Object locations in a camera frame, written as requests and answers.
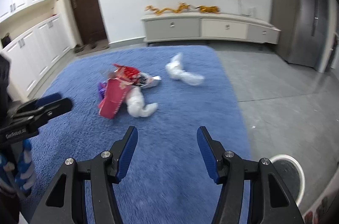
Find blue fuzzy blanket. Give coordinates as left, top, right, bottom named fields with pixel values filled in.
left=22, top=46, right=250, bottom=223

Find white plastic bag far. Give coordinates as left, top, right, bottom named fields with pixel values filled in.
left=165, top=53, right=204, bottom=86

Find golden tiger ornament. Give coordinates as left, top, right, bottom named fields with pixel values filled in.
left=196, top=5, right=220, bottom=14

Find red white cardboard box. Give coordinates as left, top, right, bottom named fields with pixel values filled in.
left=303, top=196, right=329, bottom=224

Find brown wooden door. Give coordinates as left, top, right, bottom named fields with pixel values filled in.
left=71, top=0, right=107, bottom=45

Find grey steel refrigerator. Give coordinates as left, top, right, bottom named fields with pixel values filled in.
left=271, top=0, right=329, bottom=72

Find shoes by door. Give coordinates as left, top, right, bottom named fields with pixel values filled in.
left=72, top=42, right=97, bottom=53

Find pink paper box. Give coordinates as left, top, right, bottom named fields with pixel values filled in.
left=98, top=78, right=132, bottom=119

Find blue white gloved left hand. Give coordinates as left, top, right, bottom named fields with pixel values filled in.
left=1, top=140, right=36, bottom=200

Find white round trash bin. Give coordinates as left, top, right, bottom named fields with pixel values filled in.
left=270, top=154, right=306, bottom=207

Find small purple wrapper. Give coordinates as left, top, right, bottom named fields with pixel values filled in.
left=97, top=82, right=107, bottom=101

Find red snack wrapper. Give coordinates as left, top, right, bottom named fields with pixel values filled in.
left=113, top=64, right=161, bottom=88

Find golden dragon ornament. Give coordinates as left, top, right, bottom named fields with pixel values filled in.
left=145, top=3, right=191, bottom=15

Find white wall cabinets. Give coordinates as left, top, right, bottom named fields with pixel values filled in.
left=1, top=0, right=71, bottom=98

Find white grey TV cabinet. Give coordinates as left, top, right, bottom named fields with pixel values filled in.
left=141, top=13, right=280, bottom=45

